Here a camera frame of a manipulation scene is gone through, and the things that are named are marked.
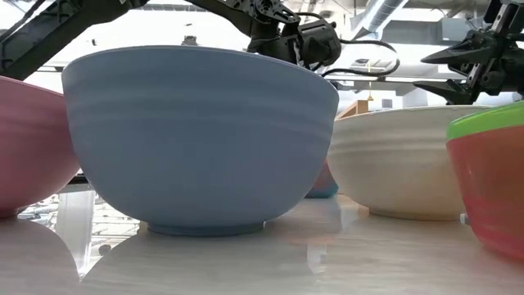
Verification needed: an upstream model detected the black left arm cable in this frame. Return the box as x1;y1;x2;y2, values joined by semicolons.
294;11;401;79

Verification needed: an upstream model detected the small lime green bowl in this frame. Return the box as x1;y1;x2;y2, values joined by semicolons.
445;101;524;142

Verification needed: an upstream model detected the large blue bowl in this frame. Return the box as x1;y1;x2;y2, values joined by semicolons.
61;44;341;238

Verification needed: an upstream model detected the large pale pink bowl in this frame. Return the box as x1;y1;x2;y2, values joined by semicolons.
0;75;81;219

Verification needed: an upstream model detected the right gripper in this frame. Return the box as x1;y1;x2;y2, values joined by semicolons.
412;24;524;106

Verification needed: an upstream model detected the large cream bowl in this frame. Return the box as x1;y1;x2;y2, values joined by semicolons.
326;104;495;221

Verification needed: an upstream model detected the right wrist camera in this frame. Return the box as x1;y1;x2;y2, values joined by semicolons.
484;0;524;32

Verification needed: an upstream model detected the small cyan bowl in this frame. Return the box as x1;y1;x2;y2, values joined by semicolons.
305;186;340;199

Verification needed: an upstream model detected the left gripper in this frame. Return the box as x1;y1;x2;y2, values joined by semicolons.
247;18;343;70

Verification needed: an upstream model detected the small magenta bowl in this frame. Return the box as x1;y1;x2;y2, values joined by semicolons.
445;125;524;261

